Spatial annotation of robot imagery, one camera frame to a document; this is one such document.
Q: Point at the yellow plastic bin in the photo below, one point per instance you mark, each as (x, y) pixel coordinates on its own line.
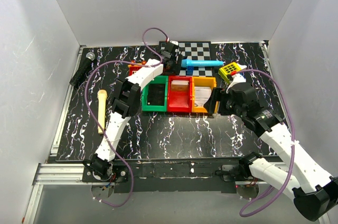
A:
(201, 82)

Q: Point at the red toy phone booth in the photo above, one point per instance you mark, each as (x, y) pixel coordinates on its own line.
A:
(134, 67)

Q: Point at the cream toy microphone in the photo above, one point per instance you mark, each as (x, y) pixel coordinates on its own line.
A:
(102, 98)

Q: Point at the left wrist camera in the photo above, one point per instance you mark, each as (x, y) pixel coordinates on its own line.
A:
(170, 46)

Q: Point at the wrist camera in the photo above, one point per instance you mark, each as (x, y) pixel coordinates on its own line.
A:
(170, 46)
(235, 79)

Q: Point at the blue toy microphone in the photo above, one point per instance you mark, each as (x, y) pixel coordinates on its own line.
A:
(201, 63)

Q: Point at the blue toy brick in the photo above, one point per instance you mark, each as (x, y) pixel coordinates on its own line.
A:
(189, 71)

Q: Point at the green plastic bin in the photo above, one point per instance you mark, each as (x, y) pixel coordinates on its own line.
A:
(149, 108)

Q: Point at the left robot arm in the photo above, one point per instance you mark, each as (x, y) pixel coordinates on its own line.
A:
(125, 104)

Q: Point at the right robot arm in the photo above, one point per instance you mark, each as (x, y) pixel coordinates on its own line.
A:
(312, 189)

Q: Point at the black microphone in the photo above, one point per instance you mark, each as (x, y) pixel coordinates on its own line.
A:
(84, 67)

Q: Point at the checkered board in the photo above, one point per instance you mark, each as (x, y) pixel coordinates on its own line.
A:
(199, 51)

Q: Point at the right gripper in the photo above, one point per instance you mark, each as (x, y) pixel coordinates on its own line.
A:
(220, 94)

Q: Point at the yellow green toy block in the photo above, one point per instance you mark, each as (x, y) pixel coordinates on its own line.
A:
(228, 71)

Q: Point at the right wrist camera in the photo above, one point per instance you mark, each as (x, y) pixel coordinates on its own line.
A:
(235, 79)

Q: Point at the white printed card stack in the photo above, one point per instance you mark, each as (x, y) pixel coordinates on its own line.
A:
(201, 94)

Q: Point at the black card stack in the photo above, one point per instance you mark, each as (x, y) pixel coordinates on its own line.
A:
(156, 94)

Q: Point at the red plastic bin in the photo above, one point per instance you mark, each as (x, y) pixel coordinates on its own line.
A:
(179, 102)

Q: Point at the black base frame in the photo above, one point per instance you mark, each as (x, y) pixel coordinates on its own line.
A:
(183, 175)

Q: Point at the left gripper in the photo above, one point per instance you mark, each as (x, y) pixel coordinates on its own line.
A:
(175, 68)

